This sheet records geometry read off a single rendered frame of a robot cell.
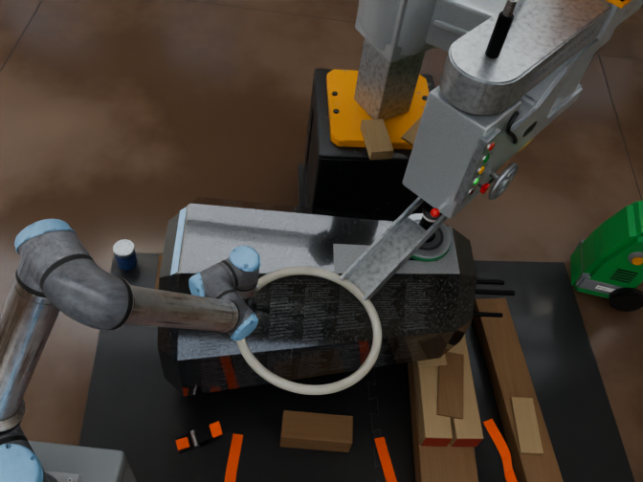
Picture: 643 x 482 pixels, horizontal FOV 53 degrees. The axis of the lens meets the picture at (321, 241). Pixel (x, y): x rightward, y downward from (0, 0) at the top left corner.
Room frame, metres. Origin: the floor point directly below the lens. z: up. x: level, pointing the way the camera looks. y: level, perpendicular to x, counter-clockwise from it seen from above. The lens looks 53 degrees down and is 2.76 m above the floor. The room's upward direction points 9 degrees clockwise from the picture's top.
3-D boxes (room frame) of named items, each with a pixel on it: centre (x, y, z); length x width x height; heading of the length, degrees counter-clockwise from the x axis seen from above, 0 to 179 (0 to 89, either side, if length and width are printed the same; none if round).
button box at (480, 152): (1.45, -0.44, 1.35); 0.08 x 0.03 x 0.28; 144
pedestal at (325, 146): (2.33, -0.17, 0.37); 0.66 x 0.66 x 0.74; 10
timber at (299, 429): (1.01, -0.11, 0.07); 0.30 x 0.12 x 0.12; 95
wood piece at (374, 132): (2.08, -0.17, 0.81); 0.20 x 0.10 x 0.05; 18
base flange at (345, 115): (2.33, -0.17, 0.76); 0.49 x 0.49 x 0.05; 10
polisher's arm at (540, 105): (1.88, -0.63, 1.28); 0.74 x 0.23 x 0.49; 144
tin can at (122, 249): (1.74, 0.95, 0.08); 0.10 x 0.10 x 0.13
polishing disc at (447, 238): (1.57, -0.39, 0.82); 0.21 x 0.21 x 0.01
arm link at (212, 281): (0.98, 0.29, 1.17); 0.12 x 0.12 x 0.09; 46
